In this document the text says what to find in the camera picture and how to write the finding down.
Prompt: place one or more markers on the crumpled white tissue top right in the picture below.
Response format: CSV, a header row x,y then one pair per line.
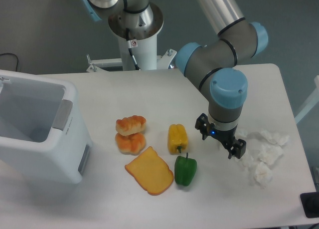
x,y
275,138

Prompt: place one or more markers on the green bell pepper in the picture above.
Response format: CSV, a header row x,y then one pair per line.
x,y
184,170

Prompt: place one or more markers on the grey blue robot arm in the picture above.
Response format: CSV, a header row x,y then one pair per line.
x,y
210,69

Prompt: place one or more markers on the square toast bread slice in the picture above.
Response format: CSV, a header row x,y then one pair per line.
x,y
151,172

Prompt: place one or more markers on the braided bread roll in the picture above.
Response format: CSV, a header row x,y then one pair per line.
x,y
131,144
130,125

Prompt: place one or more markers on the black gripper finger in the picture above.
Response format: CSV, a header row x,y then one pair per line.
x,y
202,125
237,149

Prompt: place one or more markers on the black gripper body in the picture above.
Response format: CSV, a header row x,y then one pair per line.
x,y
222,132

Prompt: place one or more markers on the black device at edge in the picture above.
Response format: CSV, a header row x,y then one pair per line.
x,y
310,203

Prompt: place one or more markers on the yellow bell pepper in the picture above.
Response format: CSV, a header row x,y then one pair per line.
x,y
177,141

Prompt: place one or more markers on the crumpled white tissue bottom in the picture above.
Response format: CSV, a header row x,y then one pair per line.
x,y
262,175

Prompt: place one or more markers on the crumpled white tissue top left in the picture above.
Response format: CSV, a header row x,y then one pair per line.
x,y
241,133

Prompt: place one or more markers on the white frame at right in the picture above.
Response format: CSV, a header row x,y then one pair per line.
x,y
311,101

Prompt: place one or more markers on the white plastic bin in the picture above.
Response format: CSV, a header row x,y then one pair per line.
x,y
42,131

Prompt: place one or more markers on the crumpled white tissue middle right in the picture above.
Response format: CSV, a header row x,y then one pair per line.
x,y
270,153

